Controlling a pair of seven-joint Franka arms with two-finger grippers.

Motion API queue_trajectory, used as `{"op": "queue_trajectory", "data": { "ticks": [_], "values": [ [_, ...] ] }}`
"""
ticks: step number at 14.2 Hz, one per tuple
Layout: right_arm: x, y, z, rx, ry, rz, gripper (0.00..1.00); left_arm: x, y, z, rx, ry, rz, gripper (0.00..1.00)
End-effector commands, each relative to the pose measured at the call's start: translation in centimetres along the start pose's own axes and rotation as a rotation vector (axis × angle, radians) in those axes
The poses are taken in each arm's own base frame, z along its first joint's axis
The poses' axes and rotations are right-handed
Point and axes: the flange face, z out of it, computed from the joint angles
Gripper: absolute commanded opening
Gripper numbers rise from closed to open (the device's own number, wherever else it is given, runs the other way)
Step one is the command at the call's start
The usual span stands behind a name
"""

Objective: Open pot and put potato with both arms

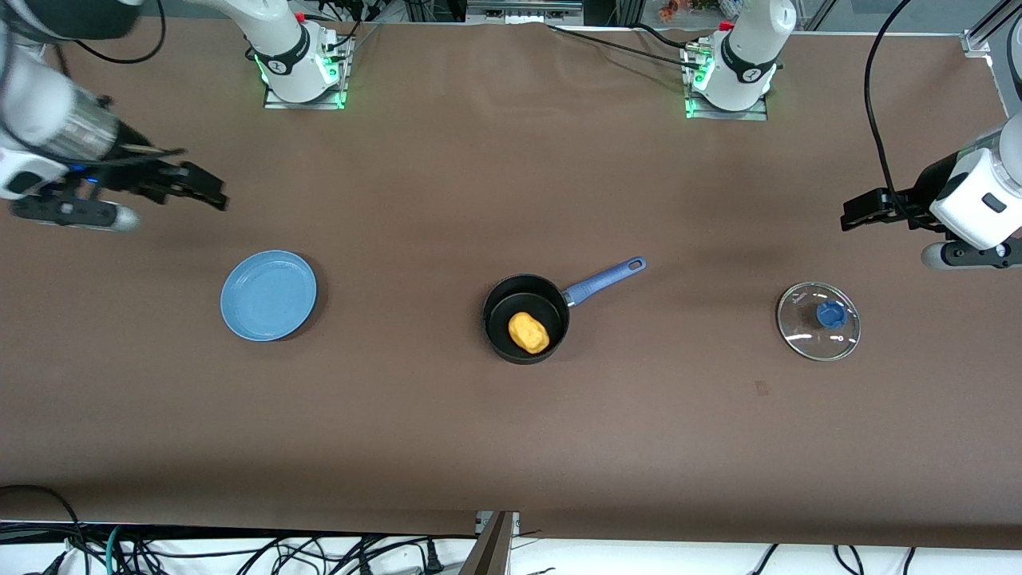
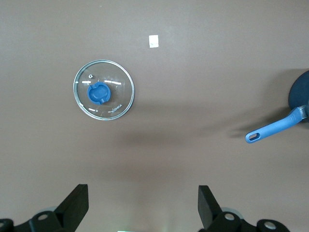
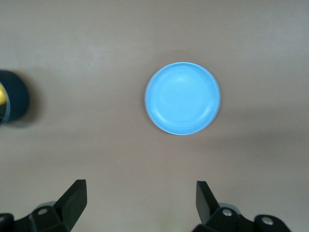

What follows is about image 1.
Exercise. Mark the small orange toy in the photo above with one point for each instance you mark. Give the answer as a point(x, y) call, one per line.
point(675, 9)

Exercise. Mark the black power plug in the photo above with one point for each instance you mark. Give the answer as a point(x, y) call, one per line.
point(433, 559)

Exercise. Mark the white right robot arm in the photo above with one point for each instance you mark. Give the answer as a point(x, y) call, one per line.
point(275, 32)

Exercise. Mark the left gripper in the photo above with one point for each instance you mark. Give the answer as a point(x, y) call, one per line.
point(928, 185)

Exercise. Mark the yellow potato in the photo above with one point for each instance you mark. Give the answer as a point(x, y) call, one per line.
point(528, 333)

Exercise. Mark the glass lid with blue knob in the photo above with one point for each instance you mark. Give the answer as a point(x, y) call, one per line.
point(802, 335)

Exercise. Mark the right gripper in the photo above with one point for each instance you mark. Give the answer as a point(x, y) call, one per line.
point(130, 164)

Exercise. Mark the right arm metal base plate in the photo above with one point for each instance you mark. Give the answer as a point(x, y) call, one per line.
point(335, 97)

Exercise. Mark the blue round plate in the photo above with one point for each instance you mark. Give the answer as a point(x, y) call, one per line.
point(267, 295)

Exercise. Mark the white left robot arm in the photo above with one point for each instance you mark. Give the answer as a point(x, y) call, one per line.
point(750, 48)

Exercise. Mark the aluminium profile post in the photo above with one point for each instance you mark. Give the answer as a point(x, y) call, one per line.
point(495, 551)

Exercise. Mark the aluminium corner bracket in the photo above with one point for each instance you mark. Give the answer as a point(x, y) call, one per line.
point(978, 40)

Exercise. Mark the aluminium frame rail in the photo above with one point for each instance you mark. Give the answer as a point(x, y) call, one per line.
point(519, 12)

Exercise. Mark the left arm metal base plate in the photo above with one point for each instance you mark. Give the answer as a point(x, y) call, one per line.
point(718, 115)

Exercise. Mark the brown table cover sheet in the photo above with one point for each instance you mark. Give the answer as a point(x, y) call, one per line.
point(479, 447)

